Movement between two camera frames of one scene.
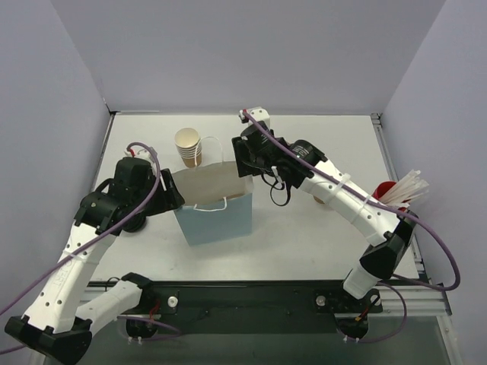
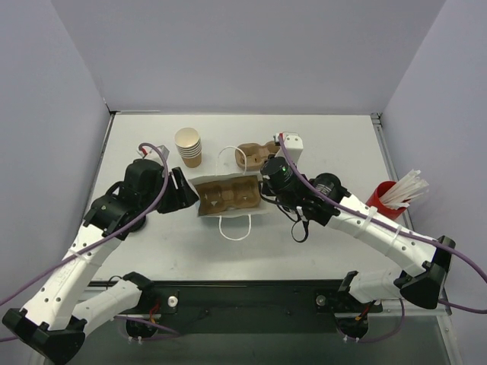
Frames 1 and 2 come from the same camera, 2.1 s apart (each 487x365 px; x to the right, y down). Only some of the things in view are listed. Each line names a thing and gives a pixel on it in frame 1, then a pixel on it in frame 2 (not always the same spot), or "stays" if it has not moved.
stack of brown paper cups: [186, 141] stays
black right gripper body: [241, 159] -> [266, 182]
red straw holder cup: [382, 187] stays
